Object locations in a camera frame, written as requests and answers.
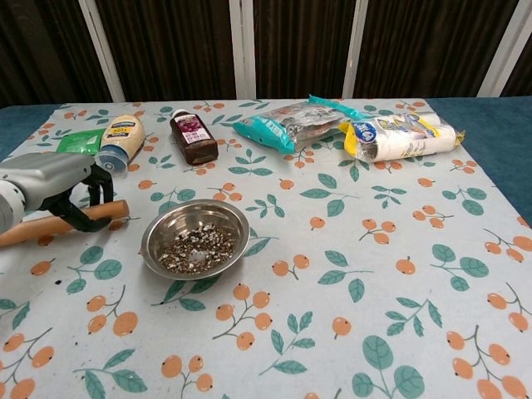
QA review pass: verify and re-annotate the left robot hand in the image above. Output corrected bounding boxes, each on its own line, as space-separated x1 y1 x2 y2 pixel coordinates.
0 152 115 234

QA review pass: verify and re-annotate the wooden stick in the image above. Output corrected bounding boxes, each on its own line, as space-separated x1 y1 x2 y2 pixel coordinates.
0 199 129 249

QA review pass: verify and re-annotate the stainless steel bowl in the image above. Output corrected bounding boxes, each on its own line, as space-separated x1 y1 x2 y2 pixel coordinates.
140 199 252 283

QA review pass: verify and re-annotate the crushed dark spices and garlic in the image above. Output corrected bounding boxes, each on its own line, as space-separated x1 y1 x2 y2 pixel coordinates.
160 226 236 269

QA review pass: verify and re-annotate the green sachet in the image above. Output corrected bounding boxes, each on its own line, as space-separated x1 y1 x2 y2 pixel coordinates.
56 127 107 157

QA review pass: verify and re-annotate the cream mayonnaise squeeze bottle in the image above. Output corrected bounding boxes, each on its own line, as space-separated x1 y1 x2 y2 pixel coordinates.
94 115 146 172

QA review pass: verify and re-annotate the dark ribbed partition screen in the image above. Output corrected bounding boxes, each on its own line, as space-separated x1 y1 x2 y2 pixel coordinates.
0 0 532 109

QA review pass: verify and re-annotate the teal snack bag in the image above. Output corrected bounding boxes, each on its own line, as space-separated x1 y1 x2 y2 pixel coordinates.
231 94 375 155

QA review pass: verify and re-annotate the floral orange fruit tablecloth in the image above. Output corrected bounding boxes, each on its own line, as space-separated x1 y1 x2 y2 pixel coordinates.
0 98 532 399

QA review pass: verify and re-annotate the teal table cover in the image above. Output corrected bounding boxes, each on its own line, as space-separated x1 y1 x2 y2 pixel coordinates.
0 96 532 229

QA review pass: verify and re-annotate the white frame post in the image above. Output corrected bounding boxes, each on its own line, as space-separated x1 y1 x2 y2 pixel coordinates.
228 0 257 101
78 0 126 103
342 0 372 100
477 0 532 99

